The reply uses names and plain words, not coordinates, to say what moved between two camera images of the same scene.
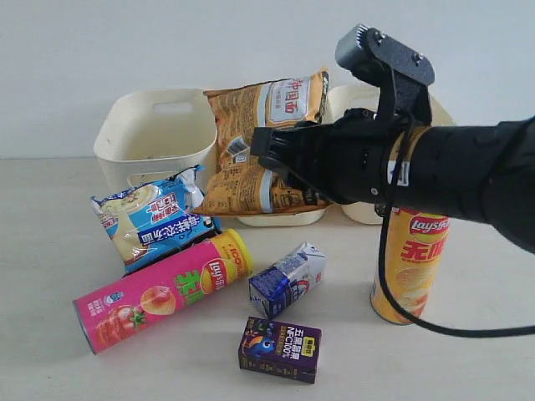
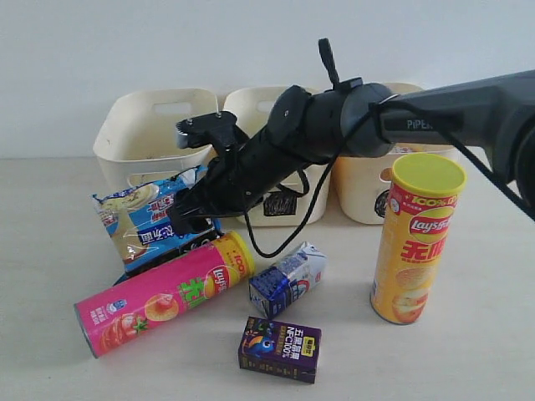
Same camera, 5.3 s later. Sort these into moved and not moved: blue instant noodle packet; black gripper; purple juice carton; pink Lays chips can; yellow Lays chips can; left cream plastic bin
Moved: black gripper; pink Lays chips can
Not moved: purple juice carton; left cream plastic bin; yellow Lays chips can; blue instant noodle packet
